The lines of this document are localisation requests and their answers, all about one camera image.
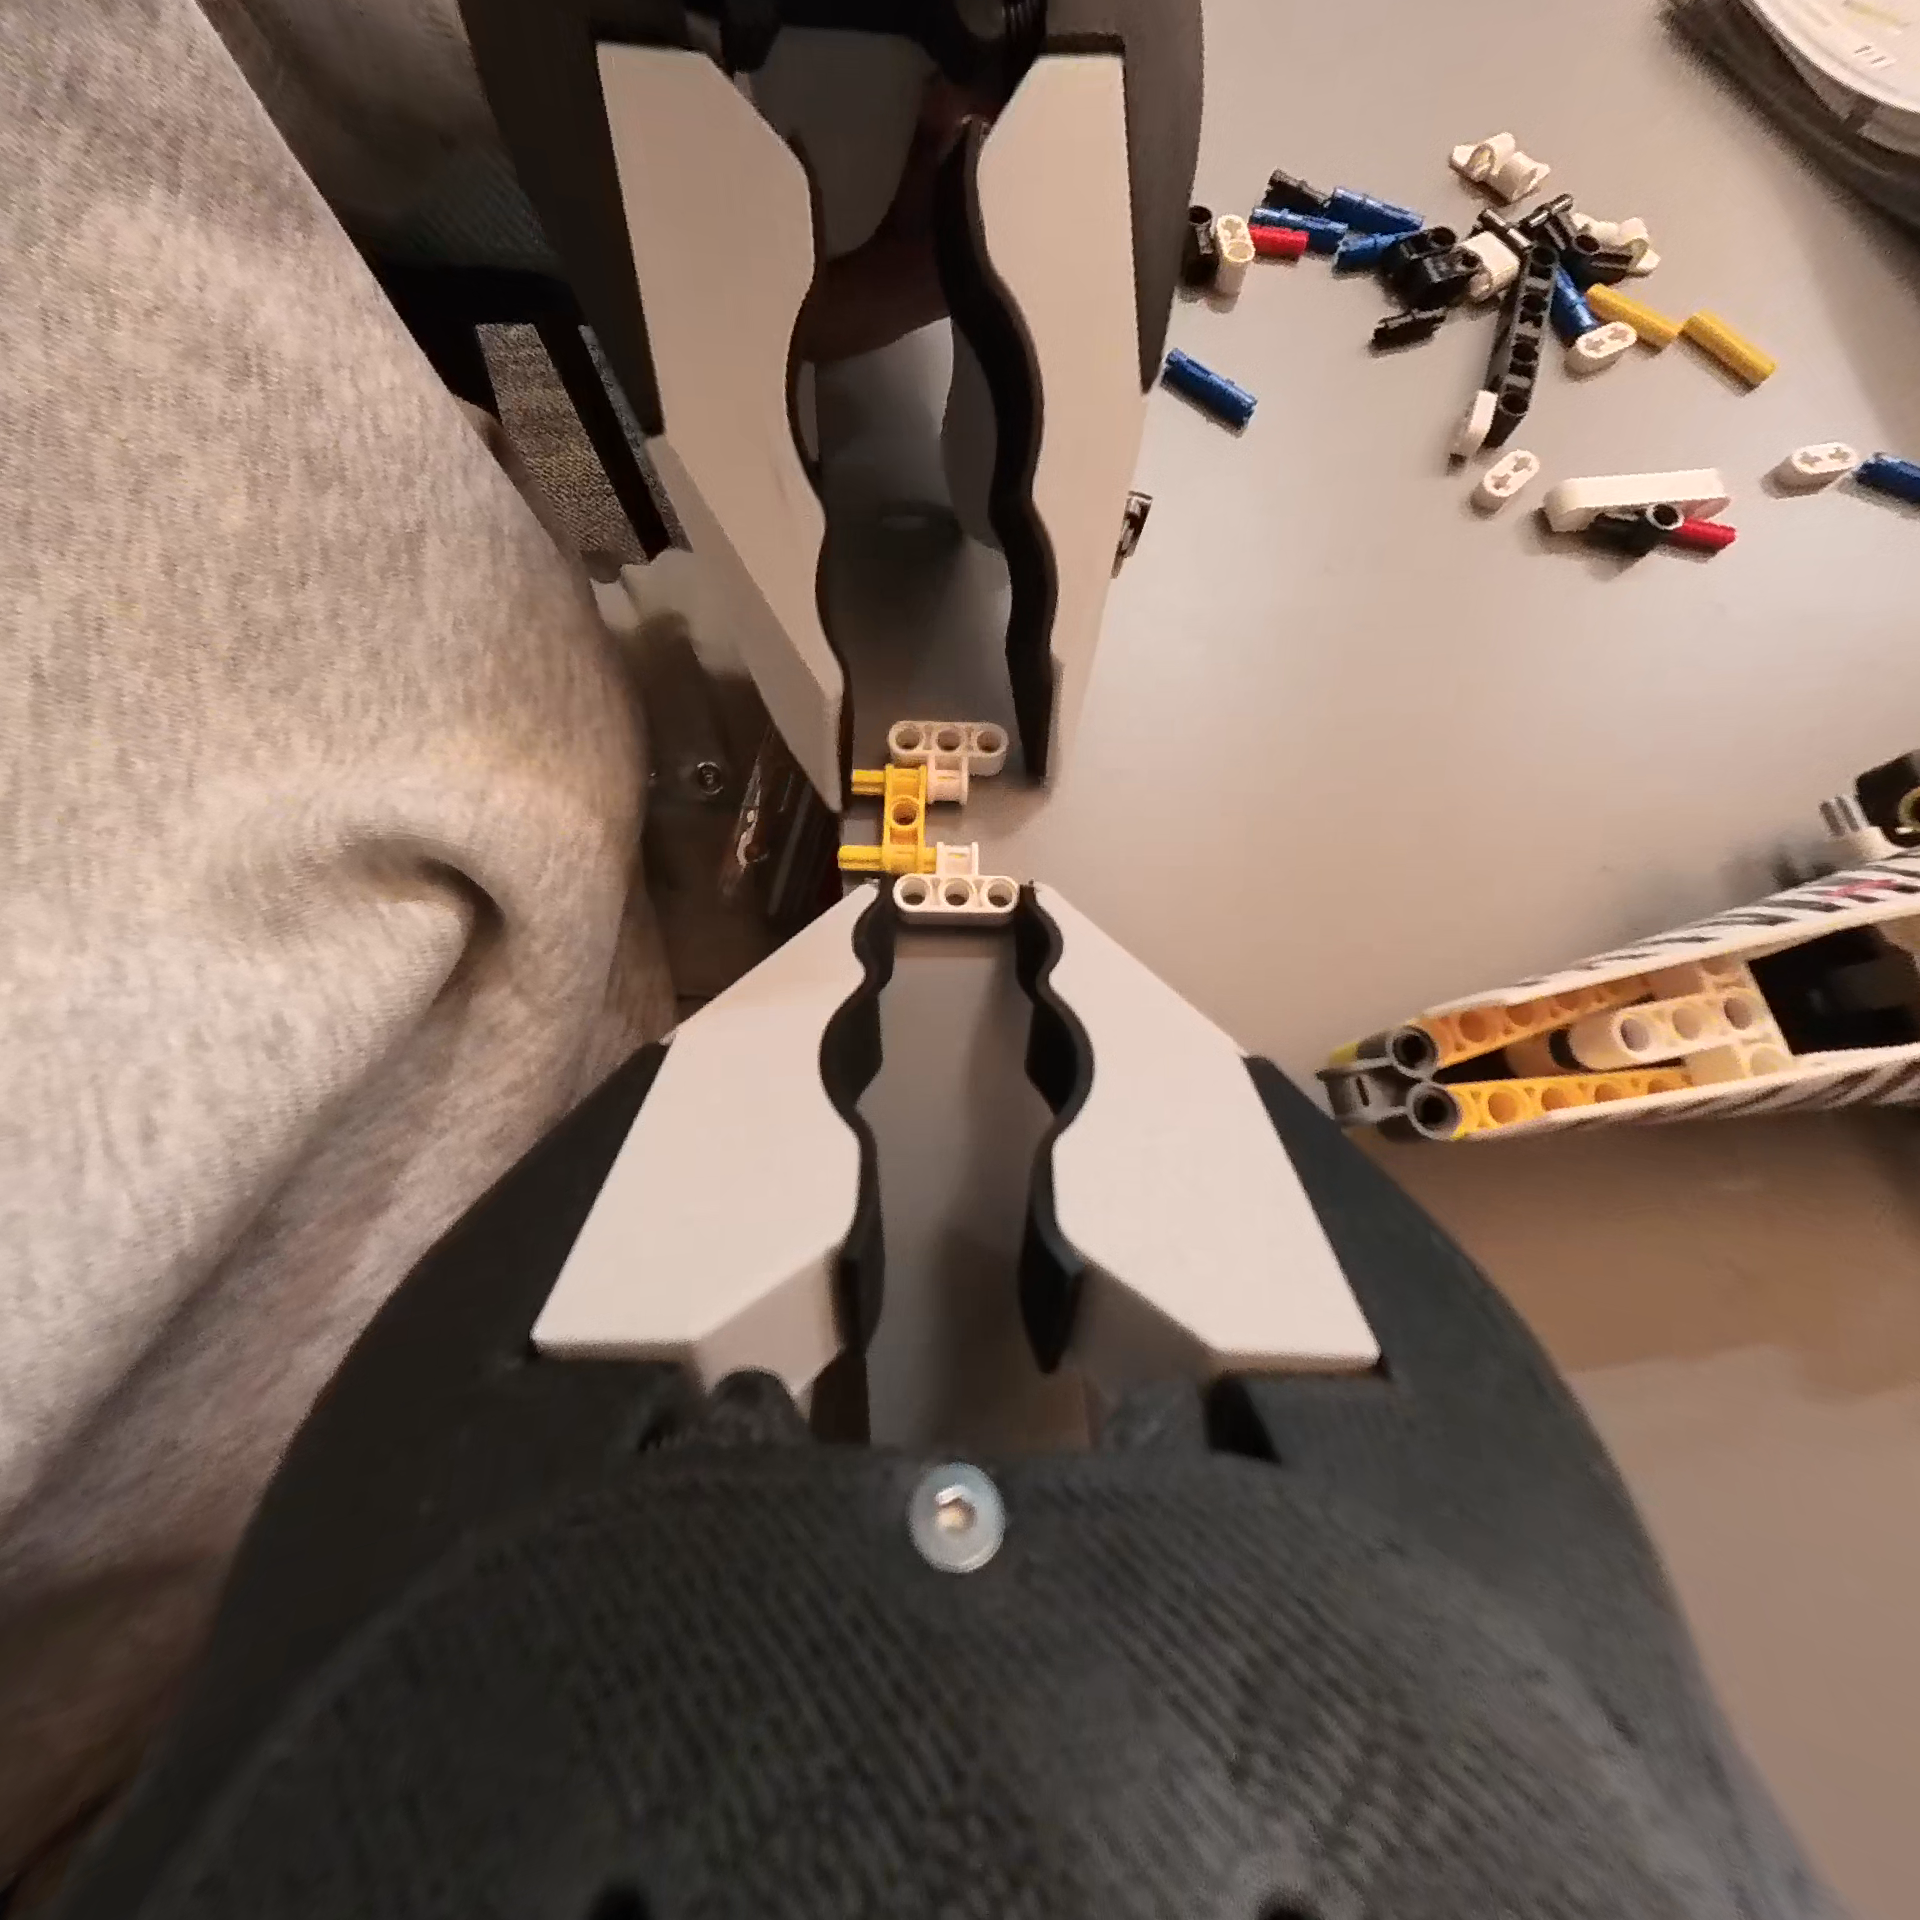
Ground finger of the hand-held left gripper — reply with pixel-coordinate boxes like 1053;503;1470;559
935;58;1162;783
597;40;857;816

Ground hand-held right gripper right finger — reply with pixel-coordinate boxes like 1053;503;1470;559
1020;883;1385;1432

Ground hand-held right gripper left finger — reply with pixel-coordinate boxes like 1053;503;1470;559
527;883;902;1444

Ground small white yellow lego assembly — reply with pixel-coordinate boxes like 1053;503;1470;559
836;718;1023;917

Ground zebra striped lego model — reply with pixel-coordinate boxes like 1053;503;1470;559
1317;750;1920;1149

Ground scattered loose lego pieces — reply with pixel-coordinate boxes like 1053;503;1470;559
1161;128;1920;559

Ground person's left hand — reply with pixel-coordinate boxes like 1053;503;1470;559
791;251;965;365

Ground person's grey sweatpants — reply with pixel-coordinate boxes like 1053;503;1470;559
0;0;841;1920

